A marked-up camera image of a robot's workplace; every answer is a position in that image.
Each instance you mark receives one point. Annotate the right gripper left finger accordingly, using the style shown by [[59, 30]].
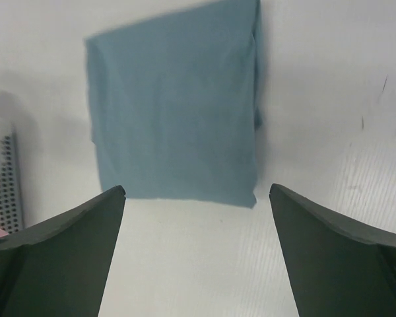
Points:
[[60, 266]]

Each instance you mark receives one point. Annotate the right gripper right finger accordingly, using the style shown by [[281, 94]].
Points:
[[336, 265]]

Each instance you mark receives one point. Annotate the blue-grey t shirt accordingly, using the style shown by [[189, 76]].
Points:
[[173, 102]]

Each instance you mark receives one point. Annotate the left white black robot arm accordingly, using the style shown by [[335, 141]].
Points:
[[11, 214]]

